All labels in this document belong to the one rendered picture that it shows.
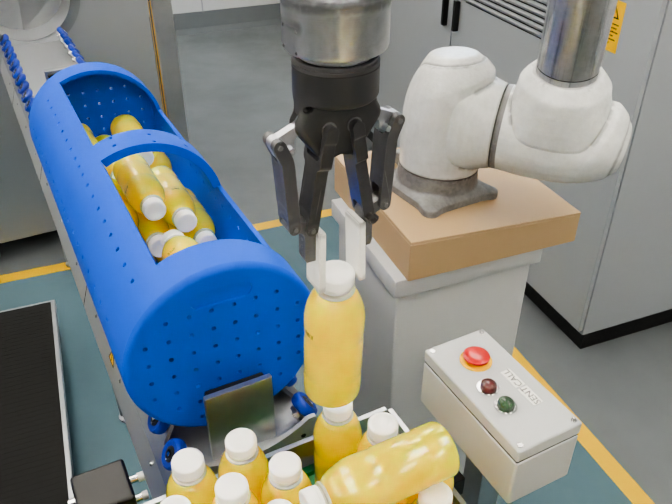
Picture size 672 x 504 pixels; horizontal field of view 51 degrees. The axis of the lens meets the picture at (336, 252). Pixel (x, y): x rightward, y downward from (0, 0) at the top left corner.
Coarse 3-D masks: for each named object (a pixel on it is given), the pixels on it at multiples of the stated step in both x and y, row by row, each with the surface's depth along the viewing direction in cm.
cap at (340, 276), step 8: (328, 264) 72; (336, 264) 72; (344, 264) 72; (328, 272) 71; (336, 272) 71; (344, 272) 71; (352, 272) 71; (328, 280) 70; (336, 280) 70; (344, 280) 70; (352, 280) 71; (328, 288) 70; (336, 288) 70; (344, 288) 70; (352, 288) 72
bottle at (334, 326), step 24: (312, 312) 72; (336, 312) 71; (360, 312) 73; (312, 336) 74; (336, 336) 72; (360, 336) 75; (312, 360) 76; (336, 360) 75; (360, 360) 78; (312, 384) 78; (336, 384) 77
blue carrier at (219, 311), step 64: (64, 128) 133; (64, 192) 122; (128, 256) 97; (192, 256) 92; (256, 256) 94; (128, 320) 90; (192, 320) 92; (256, 320) 97; (128, 384) 93; (192, 384) 98
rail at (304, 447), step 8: (384, 408) 104; (360, 416) 102; (368, 416) 102; (304, 440) 99; (312, 440) 99; (280, 448) 98; (288, 448) 98; (296, 448) 98; (304, 448) 99; (312, 448) 100; (272, 456) 96; (304, 456) 100; (160, 496) 91
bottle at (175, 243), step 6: (168, 240) 109; (174, 240) 107; (180, 240) 107; (186, 240) 107; (192, 240) 108; (168, 246) 107; (174, 246) 106; (180, 246) 106; (186, 246) 106; (162, 252) 108; (168, 252) 106; (174, 252) 105; (162, 258) 107
